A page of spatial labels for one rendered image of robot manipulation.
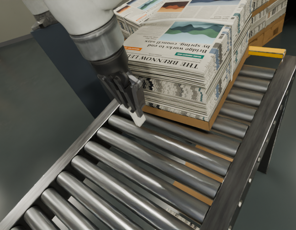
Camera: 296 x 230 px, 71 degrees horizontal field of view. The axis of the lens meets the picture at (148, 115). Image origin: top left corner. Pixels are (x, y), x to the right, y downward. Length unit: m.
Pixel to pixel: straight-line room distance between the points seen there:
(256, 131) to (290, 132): 1.03
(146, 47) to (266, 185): 1.11
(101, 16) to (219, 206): 0.46
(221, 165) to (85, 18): 0.46
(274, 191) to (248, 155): 0.86
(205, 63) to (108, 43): 0.22
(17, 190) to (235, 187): 1.82
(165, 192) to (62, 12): 0.45
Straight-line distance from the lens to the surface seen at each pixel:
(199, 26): 0.63
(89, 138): 0.77
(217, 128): 0.67
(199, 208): 0.55
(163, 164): 0.61
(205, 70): 0.48
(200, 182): 0.57
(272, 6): 2.25
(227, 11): 0.68
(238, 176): 0.57
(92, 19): 0.37
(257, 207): 1.40
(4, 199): 2.16
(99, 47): 0.39
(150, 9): 1.39
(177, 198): 0.56
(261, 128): 0.65
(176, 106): 0.62
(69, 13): 0.37
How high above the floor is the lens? 1.32
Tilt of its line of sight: 46 degrees down
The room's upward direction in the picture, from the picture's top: 24 degrees counter-clockwise
